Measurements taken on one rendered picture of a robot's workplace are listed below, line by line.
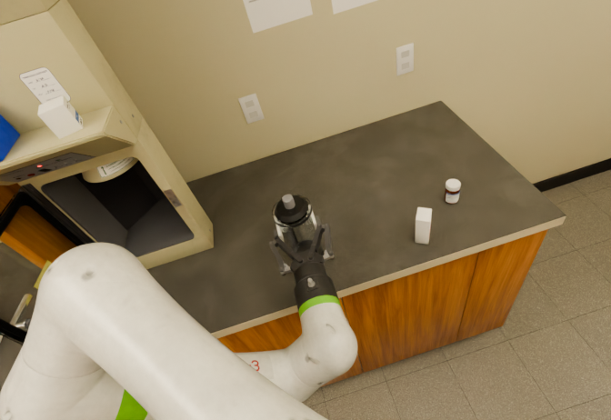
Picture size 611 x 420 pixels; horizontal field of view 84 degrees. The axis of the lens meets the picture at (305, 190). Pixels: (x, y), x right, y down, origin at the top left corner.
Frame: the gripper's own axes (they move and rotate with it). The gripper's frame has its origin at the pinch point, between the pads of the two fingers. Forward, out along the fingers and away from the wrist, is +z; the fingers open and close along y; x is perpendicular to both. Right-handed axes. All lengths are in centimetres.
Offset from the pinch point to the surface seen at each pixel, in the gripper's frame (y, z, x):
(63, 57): 33, 15, -51
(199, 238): 32.7, 16.0, 11.2
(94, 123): 33, 9, -39
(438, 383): -37, -20, 113
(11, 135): 51, 12, -41
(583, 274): -129, 6, 112
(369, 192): -26.5, 18.5, 17.9
